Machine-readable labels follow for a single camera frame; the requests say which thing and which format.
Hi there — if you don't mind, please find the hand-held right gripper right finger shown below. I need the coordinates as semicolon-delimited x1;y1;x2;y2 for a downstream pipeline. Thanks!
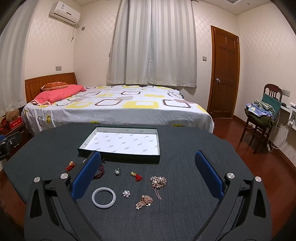
194;150;273;241

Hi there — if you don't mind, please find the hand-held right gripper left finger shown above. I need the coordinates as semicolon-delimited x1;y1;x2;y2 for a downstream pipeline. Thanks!
23;151;109;241

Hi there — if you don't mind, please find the dark red bead bracelet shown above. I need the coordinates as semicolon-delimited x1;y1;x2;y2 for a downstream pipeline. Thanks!
92;159;105;181

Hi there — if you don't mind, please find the white jade bangle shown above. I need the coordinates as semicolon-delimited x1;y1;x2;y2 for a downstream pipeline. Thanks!
92;187;116;209

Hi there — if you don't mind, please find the pearl cluster brooch with chain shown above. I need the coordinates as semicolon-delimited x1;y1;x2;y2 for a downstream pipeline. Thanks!
150;176;167;200

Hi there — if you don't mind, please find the dark green shallow box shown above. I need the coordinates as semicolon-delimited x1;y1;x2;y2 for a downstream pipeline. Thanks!
77;126;161;164

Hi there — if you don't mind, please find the small rose gold chain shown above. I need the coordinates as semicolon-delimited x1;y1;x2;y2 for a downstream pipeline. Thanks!
135;195;153;211

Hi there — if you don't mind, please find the dark wooden nightstand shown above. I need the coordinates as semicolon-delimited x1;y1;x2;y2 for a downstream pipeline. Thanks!
0;120;30;151

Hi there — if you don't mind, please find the red box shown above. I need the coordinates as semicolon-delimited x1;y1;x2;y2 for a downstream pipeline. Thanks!
7;116;24;130

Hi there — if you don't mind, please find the brown teddy bear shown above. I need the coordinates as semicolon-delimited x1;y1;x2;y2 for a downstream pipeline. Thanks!
5;110;20;122

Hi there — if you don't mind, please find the pink pillow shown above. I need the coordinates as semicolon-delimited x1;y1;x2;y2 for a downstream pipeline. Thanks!
31;85;87;106

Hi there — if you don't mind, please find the pile of clothes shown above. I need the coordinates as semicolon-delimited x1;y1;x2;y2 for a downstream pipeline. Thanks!
245;100;277;127

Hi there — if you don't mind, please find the wooden headboard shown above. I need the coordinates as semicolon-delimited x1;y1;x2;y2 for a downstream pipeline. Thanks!
25;72;78;103

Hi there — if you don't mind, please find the orange cushion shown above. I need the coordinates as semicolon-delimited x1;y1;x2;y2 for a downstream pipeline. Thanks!
40;82;69;91

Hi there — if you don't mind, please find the bed with patterned sheet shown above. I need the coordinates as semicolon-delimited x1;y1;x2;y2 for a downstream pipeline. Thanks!
22;85;214;136

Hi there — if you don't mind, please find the white striped curtain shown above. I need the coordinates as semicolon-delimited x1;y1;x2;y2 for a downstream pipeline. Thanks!
106;0;197;88
0;0;40;113

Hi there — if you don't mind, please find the green bag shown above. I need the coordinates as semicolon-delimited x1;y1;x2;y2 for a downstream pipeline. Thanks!
261;93;282;121

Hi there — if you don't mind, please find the white desk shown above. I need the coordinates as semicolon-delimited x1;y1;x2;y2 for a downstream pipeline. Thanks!
276;102;296;127

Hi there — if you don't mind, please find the wooden chair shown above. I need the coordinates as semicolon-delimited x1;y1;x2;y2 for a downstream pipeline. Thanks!
240;83;283;154

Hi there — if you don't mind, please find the brown wooden door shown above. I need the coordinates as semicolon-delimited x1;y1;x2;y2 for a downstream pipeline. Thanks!
206;25;240;119

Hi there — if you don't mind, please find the white air conditioner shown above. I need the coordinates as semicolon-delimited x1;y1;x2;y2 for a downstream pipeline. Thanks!
48;1;81;25

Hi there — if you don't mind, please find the white cable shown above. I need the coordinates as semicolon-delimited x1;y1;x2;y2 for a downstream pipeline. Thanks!
266;111;292;151

